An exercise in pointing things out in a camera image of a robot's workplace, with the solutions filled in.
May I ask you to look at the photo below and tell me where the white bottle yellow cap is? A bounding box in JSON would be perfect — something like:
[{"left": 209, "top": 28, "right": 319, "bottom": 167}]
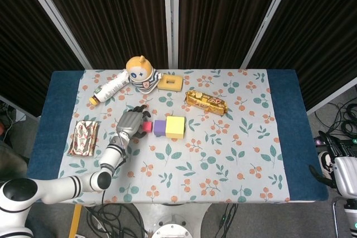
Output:
[{"left": 89, "top": 71, "right": 131, "bottom": 107}]

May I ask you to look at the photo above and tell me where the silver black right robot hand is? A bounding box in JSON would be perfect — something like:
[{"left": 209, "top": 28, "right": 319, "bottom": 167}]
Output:
[{"left": 308, "top": 130, "right": 357, "bottom": 198}]

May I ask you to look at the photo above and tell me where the yellow floor bar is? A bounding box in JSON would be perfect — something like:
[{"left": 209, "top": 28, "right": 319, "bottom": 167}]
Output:
[{"left": 69, "top": 204, "right": 83, "bottom": 238}]

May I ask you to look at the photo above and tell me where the white black sneaker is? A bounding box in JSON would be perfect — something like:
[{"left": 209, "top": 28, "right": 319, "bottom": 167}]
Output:
[{"left": 319, "top": 151, "right": 335, "bottom": 179}]

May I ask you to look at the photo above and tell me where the white curved pedestal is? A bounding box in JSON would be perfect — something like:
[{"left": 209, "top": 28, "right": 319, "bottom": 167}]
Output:
[{"left": 131, "top": 202, "right": 215, "bottom": 238}]

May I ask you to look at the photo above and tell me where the black cable green light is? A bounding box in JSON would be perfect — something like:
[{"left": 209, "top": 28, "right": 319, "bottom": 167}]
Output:
[{"left": 214, "top": 203, "right": 238, "bottom": 236}]

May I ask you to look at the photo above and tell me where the yellow plush doll striped shirt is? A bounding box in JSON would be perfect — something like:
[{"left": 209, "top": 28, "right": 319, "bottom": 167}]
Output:
[{"left": 125, "top": 55, "right": 163, "bottom": 94}]

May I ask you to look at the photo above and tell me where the dark ribbed partition panel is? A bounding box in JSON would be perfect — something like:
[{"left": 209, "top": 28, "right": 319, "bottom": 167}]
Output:
[
  {"left": 241, "top": 0, "right": 357, "bottom": 115},
  {"left": 18, "top": 0, "right": 175, "bottom": 69},
  {"left": 0, "top": 0, "right": 93, "bottom": 122},
  {"left": 170, "top": 0, "right": 295, "bottom": 69}
]

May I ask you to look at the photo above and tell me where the floral print tablecloth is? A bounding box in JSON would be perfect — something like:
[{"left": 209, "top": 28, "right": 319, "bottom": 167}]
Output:
[{"left": 57, "top": 69, "right": 291, "bottom": 204}]

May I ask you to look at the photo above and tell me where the large yellow foam cube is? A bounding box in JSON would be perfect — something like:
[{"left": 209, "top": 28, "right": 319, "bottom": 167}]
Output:
[{"left": 165, "top": 115, "right": 186, "bottom": 139}]

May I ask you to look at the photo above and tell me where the gold red foil snack bag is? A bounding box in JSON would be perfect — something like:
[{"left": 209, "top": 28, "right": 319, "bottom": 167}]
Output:
[{"left": 67, "top": 120, "right": 100, "bottom": 157}]

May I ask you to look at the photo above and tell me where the round white robot base disc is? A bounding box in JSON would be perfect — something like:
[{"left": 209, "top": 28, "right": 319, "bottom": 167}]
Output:
[{"left": 152, "top": 222, "right": 195, "bottom": 238}]

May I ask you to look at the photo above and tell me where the gold biscuit packet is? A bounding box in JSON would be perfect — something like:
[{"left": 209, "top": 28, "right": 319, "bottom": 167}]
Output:
[{"left": 185, "top": 90, "right": 229, "bottom": 116}]

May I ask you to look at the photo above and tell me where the black floor cable bundle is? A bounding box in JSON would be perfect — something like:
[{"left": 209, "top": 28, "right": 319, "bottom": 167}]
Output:
[
  {"left": 83, "top": 203, "right": 150, "bottom": 238},
  {"left": 315, "top": 101, "right": 357, "bottom": 141}
]

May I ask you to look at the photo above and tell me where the black power strip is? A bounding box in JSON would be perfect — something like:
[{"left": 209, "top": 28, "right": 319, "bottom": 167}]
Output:
[{"left": 313, "top": 136, "right": 357, "bottom": 154}]

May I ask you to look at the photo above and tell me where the person in dark clothing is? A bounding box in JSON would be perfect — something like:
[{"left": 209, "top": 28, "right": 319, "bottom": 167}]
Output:
[{"left": 0, "top": 126, "right": 30, "bottom": 180}]

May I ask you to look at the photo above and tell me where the purple block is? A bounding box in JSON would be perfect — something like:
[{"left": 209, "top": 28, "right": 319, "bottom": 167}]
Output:
[{"left": 153, "top": 119, "right": 167, "bottom": 137}]

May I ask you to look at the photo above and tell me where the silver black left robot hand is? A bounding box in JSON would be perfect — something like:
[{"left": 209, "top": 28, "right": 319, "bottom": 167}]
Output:
[{"left": 115, "top": 104, "right": 153, "bottom": 139}]

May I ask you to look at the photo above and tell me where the yellow sponge block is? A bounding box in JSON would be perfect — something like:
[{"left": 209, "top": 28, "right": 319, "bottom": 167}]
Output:
[{"left": 157, "top": 74, "right": 184, "bottom": 93}]

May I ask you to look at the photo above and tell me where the blue table cover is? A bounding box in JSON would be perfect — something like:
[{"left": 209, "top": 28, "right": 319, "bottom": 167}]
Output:
[{"left": 26, "top": 69, "right": 329, "bottom": 202}]

